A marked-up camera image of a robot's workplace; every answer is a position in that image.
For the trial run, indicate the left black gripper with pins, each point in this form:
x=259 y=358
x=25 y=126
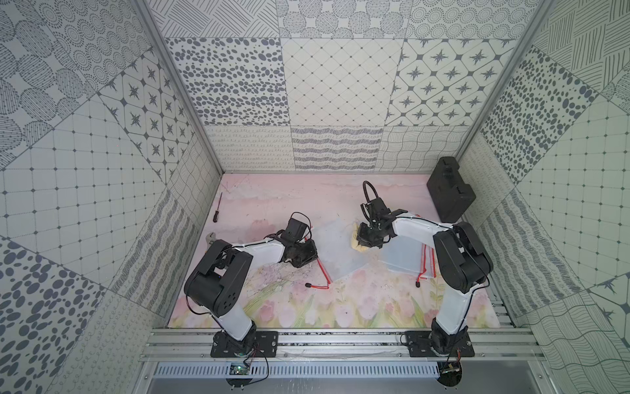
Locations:
x=305 y=253

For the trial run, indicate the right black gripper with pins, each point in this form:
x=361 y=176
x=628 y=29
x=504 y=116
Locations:
x=362 y=240

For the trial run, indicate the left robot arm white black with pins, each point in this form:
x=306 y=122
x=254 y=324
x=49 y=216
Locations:
x=218 y=279

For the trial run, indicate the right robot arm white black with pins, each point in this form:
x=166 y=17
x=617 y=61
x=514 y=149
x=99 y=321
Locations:
x=461 y=258

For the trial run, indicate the black plastic case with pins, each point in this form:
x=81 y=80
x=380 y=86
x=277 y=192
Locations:
x=450 y=194

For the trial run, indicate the black red screwdriver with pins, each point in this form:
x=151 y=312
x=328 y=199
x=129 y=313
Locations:
x=217 y=210

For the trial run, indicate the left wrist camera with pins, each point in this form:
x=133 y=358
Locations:
x=296 y=231

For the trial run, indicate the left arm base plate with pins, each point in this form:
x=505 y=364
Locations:
x=255 y=343

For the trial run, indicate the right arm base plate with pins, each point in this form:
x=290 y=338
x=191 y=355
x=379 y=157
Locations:
x=438 y=343

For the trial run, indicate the aluminium mounting rail frame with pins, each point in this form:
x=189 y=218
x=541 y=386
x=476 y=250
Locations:
x=364 y=353

